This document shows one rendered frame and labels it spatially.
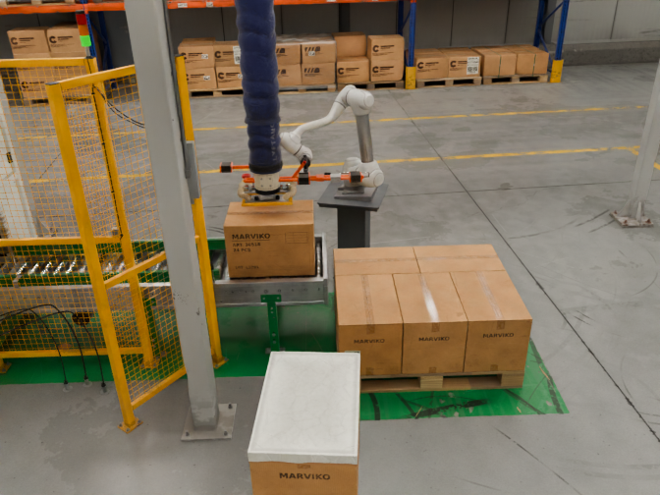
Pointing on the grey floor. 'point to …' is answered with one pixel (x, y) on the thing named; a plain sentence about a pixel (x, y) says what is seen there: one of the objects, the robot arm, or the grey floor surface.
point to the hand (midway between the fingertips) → (305, 172)
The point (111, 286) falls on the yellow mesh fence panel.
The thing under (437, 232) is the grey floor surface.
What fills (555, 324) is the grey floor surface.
